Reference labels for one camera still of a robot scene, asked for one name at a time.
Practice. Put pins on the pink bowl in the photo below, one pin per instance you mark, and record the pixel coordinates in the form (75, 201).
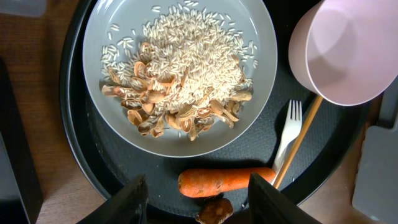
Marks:
(346, 51)

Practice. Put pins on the round black tray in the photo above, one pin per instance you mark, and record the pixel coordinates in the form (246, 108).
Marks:
(108, 161)

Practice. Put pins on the orange carrot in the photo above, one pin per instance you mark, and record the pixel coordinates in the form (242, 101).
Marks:
(197, 183)

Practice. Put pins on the grey plate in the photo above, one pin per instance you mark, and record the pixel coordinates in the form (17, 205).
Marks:
(112, 21)

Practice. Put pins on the black rectangular tray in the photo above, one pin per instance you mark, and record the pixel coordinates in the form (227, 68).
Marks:
(21, 195)

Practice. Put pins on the white plastic fork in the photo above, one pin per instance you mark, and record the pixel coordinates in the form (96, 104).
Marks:
(291, 130)

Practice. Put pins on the wooden chopstick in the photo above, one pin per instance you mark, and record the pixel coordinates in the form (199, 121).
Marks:
(295, 144)

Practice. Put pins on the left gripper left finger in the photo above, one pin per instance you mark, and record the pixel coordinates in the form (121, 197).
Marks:
(128, 206)

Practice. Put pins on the brown food scrap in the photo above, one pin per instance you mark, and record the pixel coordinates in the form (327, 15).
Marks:
(215, 212)

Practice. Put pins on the clear plastic bin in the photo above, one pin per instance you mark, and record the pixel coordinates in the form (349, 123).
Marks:
(27, 8)

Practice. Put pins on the rice and peanut shells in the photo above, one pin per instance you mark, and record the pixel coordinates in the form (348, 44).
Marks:
(186, 74)

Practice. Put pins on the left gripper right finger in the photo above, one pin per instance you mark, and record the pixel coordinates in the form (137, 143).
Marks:
(268, 206)

